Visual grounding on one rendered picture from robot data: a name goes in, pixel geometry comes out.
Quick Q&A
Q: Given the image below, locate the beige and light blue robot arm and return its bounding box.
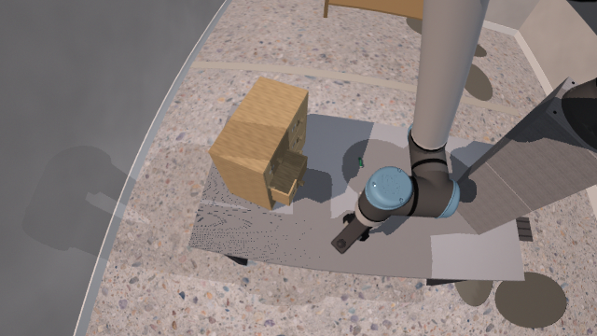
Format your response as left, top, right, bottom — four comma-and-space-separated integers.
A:
331, 0, 597, 254

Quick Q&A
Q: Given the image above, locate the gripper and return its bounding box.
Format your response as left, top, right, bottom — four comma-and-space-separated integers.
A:
343, 213, 373, 241

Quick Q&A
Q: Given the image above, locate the wooden chest of drawers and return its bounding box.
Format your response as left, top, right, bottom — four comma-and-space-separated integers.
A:
208, 77, 309, 211

